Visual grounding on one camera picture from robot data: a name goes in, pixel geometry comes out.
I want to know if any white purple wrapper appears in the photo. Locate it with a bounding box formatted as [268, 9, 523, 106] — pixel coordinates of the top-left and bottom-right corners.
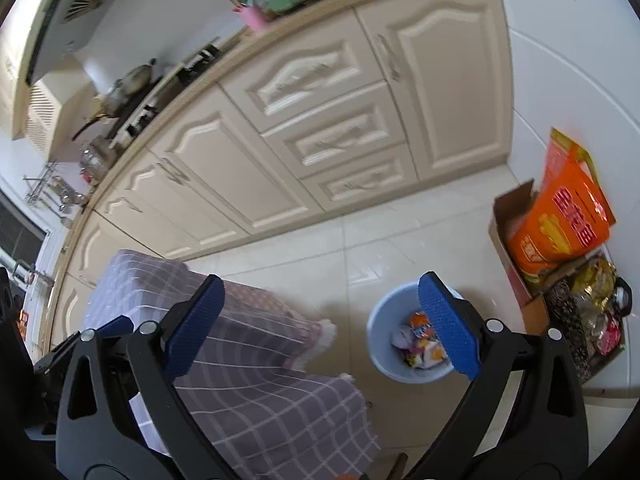
[391, 327, 416, 352]

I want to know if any orange plastic wrapper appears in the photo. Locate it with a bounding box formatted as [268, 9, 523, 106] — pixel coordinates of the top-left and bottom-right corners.
[409, 311, 437, 343]

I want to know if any black gas stove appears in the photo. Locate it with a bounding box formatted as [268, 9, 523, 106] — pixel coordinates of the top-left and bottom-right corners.
[112, 44, 223, 141]

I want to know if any dark window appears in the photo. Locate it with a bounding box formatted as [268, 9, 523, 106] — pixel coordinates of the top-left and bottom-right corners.
[0, 192, 51, 281]

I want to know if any cream kitchen cabinet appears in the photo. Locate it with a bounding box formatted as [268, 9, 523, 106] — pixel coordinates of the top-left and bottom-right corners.
[50, 0, 516, 356]

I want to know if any metal dish rack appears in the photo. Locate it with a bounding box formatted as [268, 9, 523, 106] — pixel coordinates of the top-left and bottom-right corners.
[22, 160, 91, 221]

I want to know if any large cream cabinet drawer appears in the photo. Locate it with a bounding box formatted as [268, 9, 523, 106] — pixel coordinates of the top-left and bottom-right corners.
[220, 7, 388, 133]

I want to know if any red snack packet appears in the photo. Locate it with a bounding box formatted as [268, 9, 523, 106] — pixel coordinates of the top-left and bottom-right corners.
[592, 310, 624, 357]

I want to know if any blue plastic bin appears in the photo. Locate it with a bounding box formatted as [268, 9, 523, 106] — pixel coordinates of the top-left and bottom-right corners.
[366, 281, 473, 386]

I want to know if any steel frying pan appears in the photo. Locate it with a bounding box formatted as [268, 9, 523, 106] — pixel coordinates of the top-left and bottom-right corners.
[71, 57, 160, 142]

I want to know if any red yellow-edged package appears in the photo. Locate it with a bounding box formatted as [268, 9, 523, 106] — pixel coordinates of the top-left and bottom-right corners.
[544, 126, 601, 201]

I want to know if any white range hood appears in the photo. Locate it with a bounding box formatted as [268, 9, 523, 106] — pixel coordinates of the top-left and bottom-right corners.
[25, 0, 131, 86]

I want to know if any black patterned bag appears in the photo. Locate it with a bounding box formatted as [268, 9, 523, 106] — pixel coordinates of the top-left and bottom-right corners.
[542, 280, 591, 386]

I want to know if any grey checked tablecloth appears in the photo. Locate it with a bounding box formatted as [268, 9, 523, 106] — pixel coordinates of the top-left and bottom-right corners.
[82, 249, 383, 480]

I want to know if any dark wooden stool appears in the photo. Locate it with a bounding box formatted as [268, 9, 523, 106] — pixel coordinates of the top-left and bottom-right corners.
[386, 451, 410, 480]

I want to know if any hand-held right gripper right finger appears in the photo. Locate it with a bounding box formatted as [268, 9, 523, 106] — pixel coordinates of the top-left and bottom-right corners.
[400, 271, 588, 480]

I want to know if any gold snack packet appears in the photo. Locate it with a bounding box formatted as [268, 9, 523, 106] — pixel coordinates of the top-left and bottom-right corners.
[570, 257, 618, 311]

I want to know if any cardboard box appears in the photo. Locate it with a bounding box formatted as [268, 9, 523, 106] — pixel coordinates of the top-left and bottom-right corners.
[488, 178, 616, 338]

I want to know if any pink utensil holder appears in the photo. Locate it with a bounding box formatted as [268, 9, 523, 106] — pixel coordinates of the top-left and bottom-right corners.
[227, 0, 273, 33]

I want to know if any orange printed bag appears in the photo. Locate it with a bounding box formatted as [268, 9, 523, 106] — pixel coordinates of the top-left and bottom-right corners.
[507, 160, 617, 273]

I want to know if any glass jar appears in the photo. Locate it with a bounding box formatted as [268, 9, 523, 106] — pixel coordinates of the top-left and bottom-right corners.
[80, 137, 113, 173]

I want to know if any cream louvred wall cabinet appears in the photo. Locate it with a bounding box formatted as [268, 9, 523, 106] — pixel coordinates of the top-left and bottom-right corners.
[0, 20, 68, 158]

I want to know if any yellow white wrapper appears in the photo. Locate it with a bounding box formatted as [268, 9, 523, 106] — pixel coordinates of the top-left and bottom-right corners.
[417, 340, 449, 368]

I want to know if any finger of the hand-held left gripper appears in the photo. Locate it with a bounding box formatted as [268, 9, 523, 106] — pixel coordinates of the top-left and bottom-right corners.
[96, 316, 137, 337]

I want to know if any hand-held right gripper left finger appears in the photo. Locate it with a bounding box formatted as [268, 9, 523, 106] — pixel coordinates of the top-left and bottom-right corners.
[55, 273, 226, 480]

